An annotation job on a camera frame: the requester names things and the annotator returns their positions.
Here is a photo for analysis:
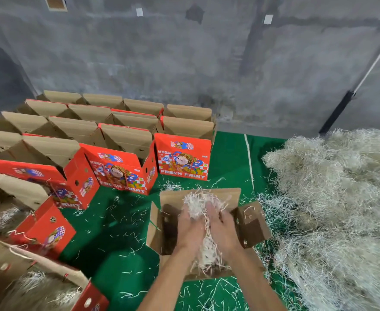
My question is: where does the person's left hand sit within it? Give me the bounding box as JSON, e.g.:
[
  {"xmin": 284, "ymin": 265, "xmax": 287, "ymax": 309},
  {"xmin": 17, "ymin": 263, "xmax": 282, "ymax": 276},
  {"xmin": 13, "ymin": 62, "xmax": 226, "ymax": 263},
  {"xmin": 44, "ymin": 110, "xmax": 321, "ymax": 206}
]
[{"xmin": 175, "ymin": 207, "xmax": 207, "ymax": 257}]

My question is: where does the person's right hand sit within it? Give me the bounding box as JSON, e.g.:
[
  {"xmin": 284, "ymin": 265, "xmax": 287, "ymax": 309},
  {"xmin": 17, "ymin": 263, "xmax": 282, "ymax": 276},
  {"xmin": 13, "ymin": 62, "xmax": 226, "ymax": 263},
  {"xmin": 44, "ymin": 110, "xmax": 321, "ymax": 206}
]
[{"xmin": 205, "ymin": 203, "xmax": 244, "ymax": 257}]

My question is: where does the pile of shredded paper filler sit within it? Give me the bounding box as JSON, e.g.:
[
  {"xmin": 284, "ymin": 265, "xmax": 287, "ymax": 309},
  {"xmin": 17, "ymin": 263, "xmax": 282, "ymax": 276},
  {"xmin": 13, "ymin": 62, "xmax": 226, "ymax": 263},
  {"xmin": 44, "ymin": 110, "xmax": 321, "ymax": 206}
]
[{"xmin": 258, "ymin": 128, "xmax": 380, "ymax": 311}]

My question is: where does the group of red fruit boxes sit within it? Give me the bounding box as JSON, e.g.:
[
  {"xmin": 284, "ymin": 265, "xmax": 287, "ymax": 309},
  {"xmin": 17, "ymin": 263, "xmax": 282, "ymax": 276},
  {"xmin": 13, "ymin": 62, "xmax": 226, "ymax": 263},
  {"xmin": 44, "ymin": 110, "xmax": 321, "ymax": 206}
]
[{"xmin": 0, "ymin": 90, "xmax": 217, "ymax": 211}]

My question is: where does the person's right forearm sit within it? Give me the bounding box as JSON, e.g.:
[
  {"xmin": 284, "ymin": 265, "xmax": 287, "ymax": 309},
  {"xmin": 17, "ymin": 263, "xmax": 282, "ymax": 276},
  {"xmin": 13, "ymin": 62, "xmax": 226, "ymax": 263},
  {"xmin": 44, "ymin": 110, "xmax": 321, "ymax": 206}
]
[{"xmin": 222, "ymin": 246, "xmax": 288, "ymax": 311}]

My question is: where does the person's left forearm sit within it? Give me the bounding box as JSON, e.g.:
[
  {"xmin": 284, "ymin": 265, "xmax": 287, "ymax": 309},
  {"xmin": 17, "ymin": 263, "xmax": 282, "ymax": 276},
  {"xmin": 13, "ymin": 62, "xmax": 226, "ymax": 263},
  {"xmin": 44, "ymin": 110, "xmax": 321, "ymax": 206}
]
[{"xmin": 138, "ymin": 246, "xmax": 200, "ymax": 311}]

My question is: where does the white pole with black grip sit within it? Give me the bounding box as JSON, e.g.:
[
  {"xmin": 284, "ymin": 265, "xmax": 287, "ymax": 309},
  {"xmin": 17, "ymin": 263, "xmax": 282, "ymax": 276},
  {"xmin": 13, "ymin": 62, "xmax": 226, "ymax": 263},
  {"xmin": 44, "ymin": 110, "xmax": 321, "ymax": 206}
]
[{"xmin": 318, "ymin": 29, "xmax": 380, "ymax": 135}]

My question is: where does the yellow framed wall plate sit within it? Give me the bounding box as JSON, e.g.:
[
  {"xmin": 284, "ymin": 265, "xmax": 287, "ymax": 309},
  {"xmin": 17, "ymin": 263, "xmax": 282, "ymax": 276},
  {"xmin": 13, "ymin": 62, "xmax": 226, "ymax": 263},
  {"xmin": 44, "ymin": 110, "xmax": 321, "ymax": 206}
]
[{"xmin": 44, "ymin": 0, "xmax": 68, "ymax": 12}]

